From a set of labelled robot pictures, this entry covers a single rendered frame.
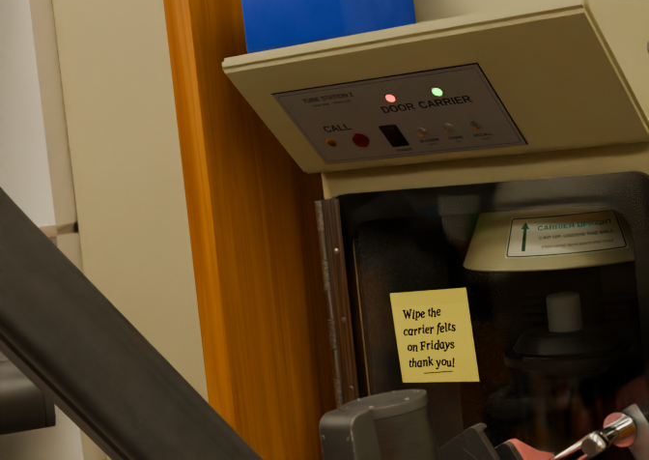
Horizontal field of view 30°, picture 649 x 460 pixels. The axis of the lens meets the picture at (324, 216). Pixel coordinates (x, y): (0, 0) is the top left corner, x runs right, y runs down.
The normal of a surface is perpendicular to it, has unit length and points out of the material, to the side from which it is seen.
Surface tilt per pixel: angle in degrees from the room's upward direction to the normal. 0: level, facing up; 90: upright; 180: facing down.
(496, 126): 135
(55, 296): 82
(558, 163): 90
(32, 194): 90
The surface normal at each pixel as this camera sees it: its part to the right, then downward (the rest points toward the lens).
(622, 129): -0.36, 0.78
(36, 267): 0.58, -0.15
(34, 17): 0.78, -0.05
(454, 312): -0.62, 0.11
